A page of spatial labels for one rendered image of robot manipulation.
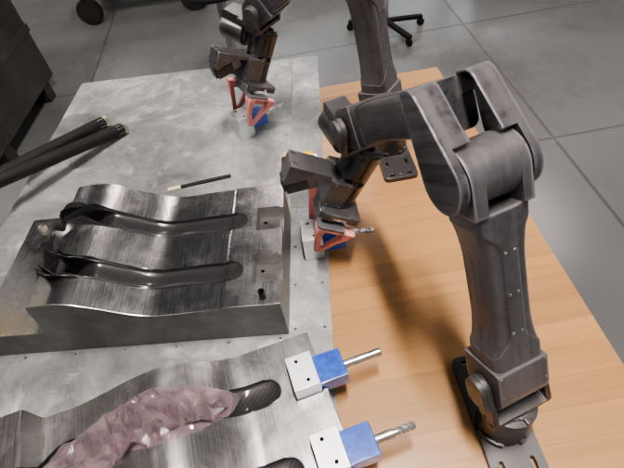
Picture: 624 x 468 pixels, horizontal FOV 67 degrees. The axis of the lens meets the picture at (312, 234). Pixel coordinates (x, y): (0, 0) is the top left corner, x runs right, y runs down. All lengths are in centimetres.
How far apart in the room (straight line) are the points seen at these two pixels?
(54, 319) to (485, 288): 62
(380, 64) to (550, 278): 48
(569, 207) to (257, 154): 143
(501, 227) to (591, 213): 170
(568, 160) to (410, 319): 171
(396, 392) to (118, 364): 44
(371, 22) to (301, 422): 66
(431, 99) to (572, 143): 205
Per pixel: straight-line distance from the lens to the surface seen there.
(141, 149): 123
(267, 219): 86
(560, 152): 242
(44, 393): 89
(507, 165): 46
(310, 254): 85
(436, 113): 45
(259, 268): 79
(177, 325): 78
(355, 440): 63
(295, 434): 66
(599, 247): 206
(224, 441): 66
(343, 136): 66
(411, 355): 76
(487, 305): 53
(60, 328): 85
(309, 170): 72
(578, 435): 76
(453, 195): 45
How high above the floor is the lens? 147
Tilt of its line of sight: 48 degrees down
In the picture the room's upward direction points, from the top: 10 degrees counter-clockwise
